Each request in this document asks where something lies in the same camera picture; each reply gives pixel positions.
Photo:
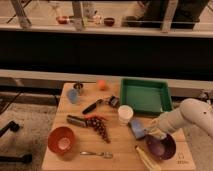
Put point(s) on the light blue towel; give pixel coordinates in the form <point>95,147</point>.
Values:
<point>160,136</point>

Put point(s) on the purple bowl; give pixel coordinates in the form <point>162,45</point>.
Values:
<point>163,149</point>

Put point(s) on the bunch of dark grapes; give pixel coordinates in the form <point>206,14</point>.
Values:
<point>100,128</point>

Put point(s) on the black handled peeler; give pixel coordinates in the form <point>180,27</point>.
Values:
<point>112,101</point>

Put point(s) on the green plastic tray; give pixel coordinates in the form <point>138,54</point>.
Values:
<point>146,97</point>

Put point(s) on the white cup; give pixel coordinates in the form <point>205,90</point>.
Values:
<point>125,113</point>

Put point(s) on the orange red bowl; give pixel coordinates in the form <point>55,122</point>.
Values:
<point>61,140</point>

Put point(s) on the dark red bowl on shelf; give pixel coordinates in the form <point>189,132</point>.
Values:
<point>109,21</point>

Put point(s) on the red chili pepper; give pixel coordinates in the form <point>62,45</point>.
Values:
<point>94,116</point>

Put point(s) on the small blue cup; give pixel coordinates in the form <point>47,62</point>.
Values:
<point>72,95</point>

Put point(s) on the silver fork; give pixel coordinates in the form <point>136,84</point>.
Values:
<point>106,155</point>

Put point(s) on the orange ball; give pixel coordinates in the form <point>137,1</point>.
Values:
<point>101,84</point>

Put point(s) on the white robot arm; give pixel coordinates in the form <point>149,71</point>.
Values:
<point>190,111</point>

